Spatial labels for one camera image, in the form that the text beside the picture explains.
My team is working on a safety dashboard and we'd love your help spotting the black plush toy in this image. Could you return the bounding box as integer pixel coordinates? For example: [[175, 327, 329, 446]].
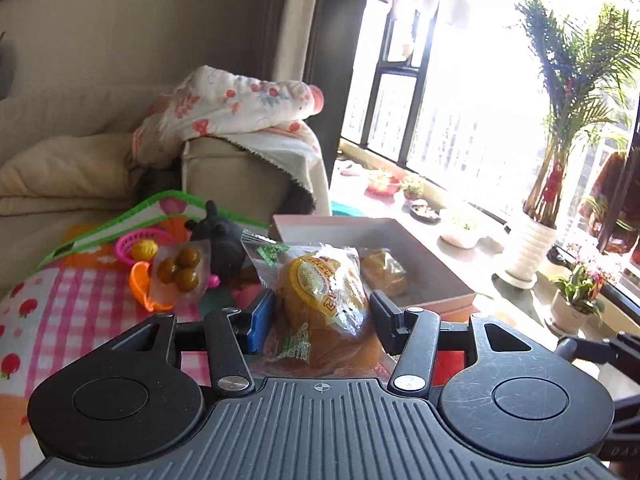
[[186, 200, 248, 281]]

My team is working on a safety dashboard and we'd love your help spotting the palm plant in white pot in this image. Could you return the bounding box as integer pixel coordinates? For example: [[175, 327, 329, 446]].
[[492, 0, 640, 291]]

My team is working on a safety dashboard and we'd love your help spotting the pink cardboard box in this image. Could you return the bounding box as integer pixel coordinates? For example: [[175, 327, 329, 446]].
[[270, 215, 478, 322]]

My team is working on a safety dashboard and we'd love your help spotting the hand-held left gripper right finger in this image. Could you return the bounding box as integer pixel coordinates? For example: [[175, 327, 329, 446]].
[[369, 290, 538, 397]]

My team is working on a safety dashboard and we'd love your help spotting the grey curtain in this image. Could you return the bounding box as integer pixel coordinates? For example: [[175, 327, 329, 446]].
[[272, 0, 371, 146]]

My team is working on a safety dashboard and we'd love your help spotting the yellow cake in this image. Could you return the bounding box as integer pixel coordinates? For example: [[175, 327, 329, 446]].
[[241, 230, 396, 381], [359, 247, 408, 298]]

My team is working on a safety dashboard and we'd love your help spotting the white bowl planter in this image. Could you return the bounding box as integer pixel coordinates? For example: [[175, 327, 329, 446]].
[[439, 210, 488, 250]]

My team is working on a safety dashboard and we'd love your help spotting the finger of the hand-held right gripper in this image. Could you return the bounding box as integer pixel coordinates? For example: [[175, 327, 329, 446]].
[[556, 336, 613, 362]]

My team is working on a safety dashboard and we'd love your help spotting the orange toy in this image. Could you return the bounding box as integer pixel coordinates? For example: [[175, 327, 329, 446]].
[[129, 261, 173, 311]]

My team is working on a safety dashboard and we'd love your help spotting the white towel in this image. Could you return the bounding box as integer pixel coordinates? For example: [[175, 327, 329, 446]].
[[235, 125, 332, 216]]

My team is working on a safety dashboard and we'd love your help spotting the colourful play mat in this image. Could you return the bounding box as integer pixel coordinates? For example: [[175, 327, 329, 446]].
[[0, 189, 481, 480]]

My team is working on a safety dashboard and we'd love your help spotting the pink toy net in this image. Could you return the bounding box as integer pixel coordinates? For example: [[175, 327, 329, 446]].
[[116, 227, 171, 264]]

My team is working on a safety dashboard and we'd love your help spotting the flowering plant in white pot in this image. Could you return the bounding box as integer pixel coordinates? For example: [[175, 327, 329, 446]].
[[547, 245, 623, 335]]

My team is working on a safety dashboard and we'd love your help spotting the beige blanket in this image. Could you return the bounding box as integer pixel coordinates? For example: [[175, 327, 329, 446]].
[[0, 135, 137, 216]]

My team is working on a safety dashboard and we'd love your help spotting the beige sofa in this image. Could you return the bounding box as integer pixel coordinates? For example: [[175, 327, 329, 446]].
[[0, 85, 321, 261]]

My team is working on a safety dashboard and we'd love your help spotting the dark window frame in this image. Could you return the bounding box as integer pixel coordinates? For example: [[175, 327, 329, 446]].
[[345, 0, 640, 311]]

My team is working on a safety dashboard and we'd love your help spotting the floral white blanket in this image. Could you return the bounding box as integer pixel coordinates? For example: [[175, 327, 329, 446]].
[[131, 65, 325, 168]]

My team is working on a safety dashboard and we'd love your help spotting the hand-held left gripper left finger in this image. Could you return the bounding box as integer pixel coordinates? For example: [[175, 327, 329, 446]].
[[120, 291, 277, 396]]

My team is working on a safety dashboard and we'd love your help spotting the red bowl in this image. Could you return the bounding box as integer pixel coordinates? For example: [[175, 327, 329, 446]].
[[366, 169, 403, 196]]

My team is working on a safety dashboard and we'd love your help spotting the small green potted plant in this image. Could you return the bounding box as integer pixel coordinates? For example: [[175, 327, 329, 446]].
[[400, 175, 426, 201]]

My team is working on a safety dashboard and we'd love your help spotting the dark dish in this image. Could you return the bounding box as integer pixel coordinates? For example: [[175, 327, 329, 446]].
[[409, 199, 442, 225]]

